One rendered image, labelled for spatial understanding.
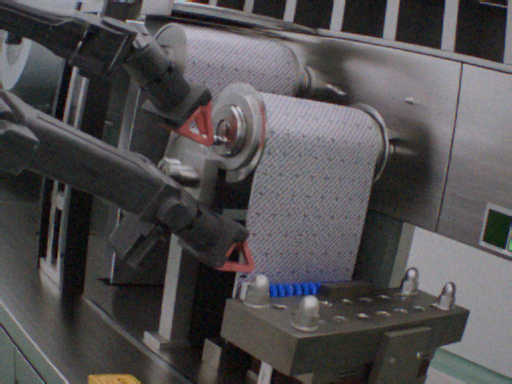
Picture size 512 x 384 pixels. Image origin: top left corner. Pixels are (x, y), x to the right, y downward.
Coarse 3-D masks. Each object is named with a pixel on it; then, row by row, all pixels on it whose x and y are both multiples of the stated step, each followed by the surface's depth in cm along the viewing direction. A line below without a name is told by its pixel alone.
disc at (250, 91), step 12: (240, 84) 117; (252, 96) 115; (264, 108) 113; (264, 120) 113; (264, 132) 112; (264, 144) 113; (252, 156) 114; (252, 168) 114; (228, 180) 119; (240, 180) 116
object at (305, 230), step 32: (256, 192) 115; (288, 192) 118; (320, 192) 122; (352, 192) 126; (256, 224) 116; (288, 224) 120; (320, 224) 124; (352, 224) 128; (256, 256) 118; (288, 256) 121; (320, 256) 125; (352, 256) 130
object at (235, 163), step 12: (228, 96) 118; (240, 96) 116; (216, 108) 121; (252, 108) 114; (252, 120) 113; (252, 132) 113; (252, 144) 113; (216, 156) 120; (240, 156) 115; (228, 168) 117; (240, 168) 116
